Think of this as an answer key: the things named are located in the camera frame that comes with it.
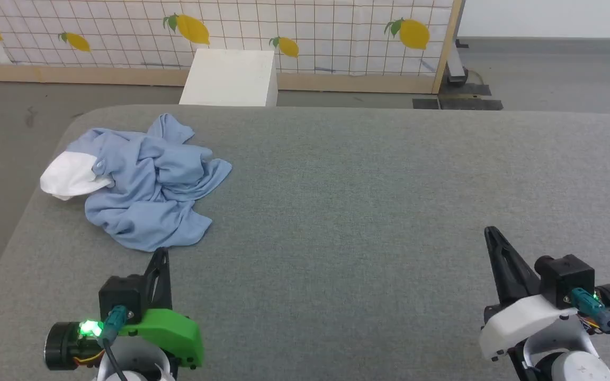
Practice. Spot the large black floor mat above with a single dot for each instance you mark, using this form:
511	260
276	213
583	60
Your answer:
469	100

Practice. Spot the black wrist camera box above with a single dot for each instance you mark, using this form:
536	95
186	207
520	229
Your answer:
567	278
122	296

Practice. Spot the white box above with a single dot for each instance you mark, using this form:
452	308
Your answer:
228	76

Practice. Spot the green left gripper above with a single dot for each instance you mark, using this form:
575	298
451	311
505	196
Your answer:
178	333

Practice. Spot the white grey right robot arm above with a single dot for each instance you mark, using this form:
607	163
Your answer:
570	365

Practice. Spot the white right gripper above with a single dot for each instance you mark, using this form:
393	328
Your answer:
522	320

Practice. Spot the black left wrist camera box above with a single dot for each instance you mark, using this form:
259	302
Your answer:
122	296

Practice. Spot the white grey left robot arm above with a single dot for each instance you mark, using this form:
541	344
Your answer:
135	362

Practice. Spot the grey metal screen foot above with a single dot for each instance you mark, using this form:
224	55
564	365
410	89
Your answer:
456	69

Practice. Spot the light blue and white garment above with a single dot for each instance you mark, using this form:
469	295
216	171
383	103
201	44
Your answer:
146	185

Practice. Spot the small black floor mat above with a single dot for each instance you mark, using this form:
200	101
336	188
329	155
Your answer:
425	103

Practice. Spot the grey fabric sofa cushion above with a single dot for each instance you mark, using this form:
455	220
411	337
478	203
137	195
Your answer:
347	211

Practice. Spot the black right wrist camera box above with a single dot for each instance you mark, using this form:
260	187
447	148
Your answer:
567	278

